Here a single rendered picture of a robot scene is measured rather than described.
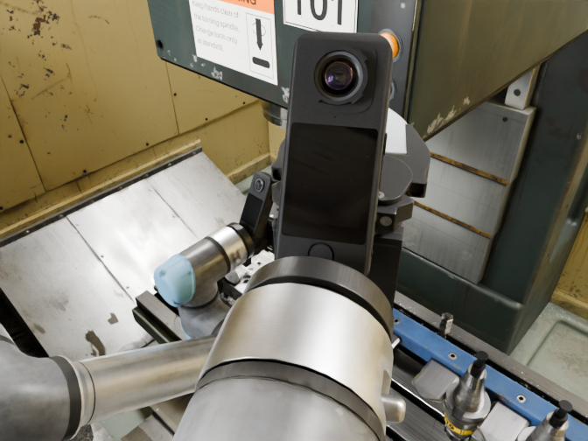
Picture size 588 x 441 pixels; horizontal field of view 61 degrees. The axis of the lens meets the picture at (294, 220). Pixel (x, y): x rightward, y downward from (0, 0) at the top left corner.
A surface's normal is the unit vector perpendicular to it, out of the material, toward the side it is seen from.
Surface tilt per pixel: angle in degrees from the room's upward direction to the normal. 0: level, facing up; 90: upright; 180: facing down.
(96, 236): 25
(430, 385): 0
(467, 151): 90
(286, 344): 5
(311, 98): 58
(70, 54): 90
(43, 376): 36
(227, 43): 90
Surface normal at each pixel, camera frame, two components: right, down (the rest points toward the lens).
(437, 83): 0.72, 0.41
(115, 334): 0.27, -0.56
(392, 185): -0.03, -0.79
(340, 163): -0.19, 0.10
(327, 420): 0.47, -0.62
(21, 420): 0.53, 0.10
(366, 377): 0.71, -0.43
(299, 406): 0.22, -0.73
